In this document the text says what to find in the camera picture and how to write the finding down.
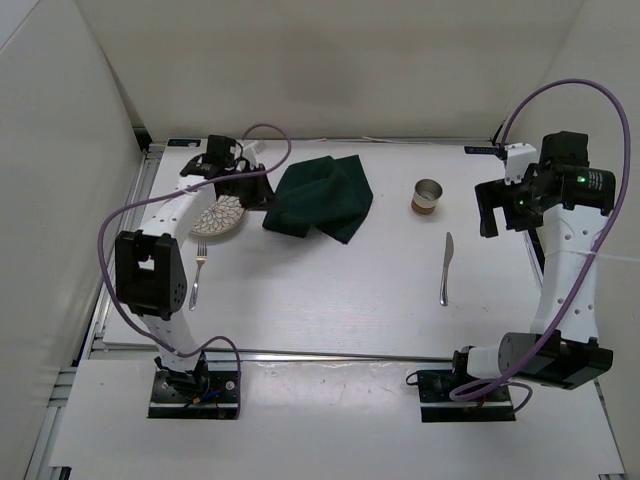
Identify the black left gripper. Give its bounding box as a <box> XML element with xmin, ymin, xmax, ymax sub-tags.
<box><xmin>223</xmin><ymin>163</ymin><xmax>284</xmax><ymax>212</ymax></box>

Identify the dark green cloth napkin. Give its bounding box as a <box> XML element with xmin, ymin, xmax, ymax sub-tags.
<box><xmin>262</xmin><ymin>155</ymin><xmax>374</xmax><ymax>244</ymax></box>

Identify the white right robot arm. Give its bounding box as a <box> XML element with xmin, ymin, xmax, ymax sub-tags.
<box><xmin>449</xmin><ymin>131</ymin><xmax>616</xmax><ymax>400</ymax></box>

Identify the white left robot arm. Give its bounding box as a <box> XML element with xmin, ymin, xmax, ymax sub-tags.
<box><xmin>115</xmin><ymin>135</ymin><xmax>275</xmax><ymax>400</ymax></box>

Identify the floral patterned ceramic plate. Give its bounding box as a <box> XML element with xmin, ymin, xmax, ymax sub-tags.
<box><xmin>190</xmin><ymin>195</ymin><xmax>245</xmax><ymax>237</ymax></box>

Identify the metal cup with cork base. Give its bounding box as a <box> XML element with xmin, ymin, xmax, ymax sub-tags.
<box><xmin>411</xmin><ymin>179</ymin><xmax>443</xmax><ymax>216</ymax></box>

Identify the silver fork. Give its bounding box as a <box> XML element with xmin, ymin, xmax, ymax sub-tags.
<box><xmin>188</xmin><ymin>241</ymin><xmax>208</xmax><ymax>311</ymax></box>

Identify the silver table knife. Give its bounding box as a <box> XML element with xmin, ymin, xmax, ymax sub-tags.
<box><xmin>439</xmin><ymin>232</ymin><xmax>454</xmax><ymax>307</ymax></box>

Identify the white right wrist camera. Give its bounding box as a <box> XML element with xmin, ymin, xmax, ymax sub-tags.
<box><xmin>498</xmin><ymin>143</ymin><xmax>538</xmax><ymax>185</ymax></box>

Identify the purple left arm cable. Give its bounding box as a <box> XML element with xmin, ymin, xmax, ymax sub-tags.
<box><xmin>97</xmin><ymin>122</ymin><xmax>292</xmax><ymax>419</ymax></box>

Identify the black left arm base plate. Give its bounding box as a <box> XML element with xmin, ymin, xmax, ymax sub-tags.
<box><xmin>147</xmin><ymin>354</ymin><xmax>242</xmax><ymax>420</ymax></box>

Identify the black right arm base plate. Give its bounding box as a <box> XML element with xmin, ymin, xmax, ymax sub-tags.
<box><xmin>405</xmin><ymin>370</ymin><xmax>516</xmax><ymax>423</ymax></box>

